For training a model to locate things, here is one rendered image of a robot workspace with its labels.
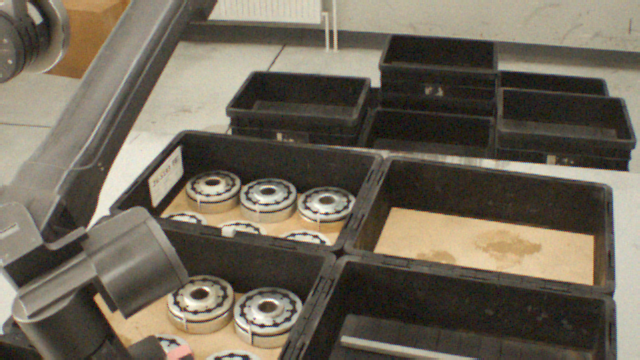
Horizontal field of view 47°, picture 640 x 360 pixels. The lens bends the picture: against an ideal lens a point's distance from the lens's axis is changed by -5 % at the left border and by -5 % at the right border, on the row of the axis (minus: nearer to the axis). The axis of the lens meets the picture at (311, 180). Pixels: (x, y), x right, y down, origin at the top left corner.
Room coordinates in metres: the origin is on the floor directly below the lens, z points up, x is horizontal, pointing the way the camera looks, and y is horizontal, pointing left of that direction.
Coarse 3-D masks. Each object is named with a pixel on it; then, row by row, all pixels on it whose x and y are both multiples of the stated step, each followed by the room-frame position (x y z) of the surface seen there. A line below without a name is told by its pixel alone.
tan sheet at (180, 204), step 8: (184, 192) 1.25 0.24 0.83; (176, 200) 1.22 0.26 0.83; (184, 200) 1.22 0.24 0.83; (168, 208) 1.19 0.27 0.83; (176, 208) 1.19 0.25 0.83; (184, 208) 1.19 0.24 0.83; (240, 208) 1.18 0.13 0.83; (208, 216) 1.16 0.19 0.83; (216, 216) 1.16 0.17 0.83; (224, 216) 1.16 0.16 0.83; (232, 216) 1.16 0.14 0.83; (240, 216) 1.16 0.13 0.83; (296, 216) 1.15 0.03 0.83; (208, 224) 1.14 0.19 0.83; (216, 224) 1.14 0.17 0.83; (264, 224) 1.13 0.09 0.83; (272, 224) 1.13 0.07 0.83; (280, 224) 1.13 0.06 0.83; (288, 224) 1.13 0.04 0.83; (296, 224) 1.13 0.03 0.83; (272, 232) 1.11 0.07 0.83; (280, 232) 1.10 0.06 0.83
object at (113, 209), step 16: (176, 144) 1.26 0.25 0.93; (272, 144) 1.24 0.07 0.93; (288, 144) 1.24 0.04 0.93; (304, 144) 1.24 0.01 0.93; (160, 160) 1.20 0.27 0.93; (144, 176) 1.14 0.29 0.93; (368, 176) 1.12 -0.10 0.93; (128, 192) 1.10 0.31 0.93; (368, 192) 1.07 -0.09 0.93; (112, 208) 1.05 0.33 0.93; (352, 208) 1.02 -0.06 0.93; (176, 224) 1.00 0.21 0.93; (192, 224) 0.99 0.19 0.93; (352, 224) 0.98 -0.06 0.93; (272, 240) 0.94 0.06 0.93; (288, 240) 0.94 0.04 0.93; (336, 240) 0.94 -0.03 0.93; (336, 256) 0.91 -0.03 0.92
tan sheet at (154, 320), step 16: (160, 304) 0.92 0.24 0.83; (112, 320) 0.88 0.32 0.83; (128, 320) 0.88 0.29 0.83; (144, 320) 0.88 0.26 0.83; (160, 320) 0.88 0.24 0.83; (128, 336) 0.85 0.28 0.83; (144, 336) 0.85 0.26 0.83; (192, 336) 0.84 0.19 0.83; (208, 336) 0.84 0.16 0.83; (224, 336) 0.84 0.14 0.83; (208, 352) 0.81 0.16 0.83; (256, 352) 0.81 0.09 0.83; (272, 352) 0.81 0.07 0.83
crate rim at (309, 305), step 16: (96, 224) 1.00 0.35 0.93; (160, 224) 1.00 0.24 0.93; (224, 240) 0.95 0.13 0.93; (240, 240) 0.95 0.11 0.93; (256, 240) 0.94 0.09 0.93; (320, 256) 0.90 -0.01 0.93; (320, 272) 0.86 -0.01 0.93; (320, 288) 0.83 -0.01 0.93; (304, 304) 0.79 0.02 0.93; (304, 320) 0.76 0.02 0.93; (16, 336) 0.74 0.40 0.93; (288, 336) 0.73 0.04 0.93; (288, 352) 0.70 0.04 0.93
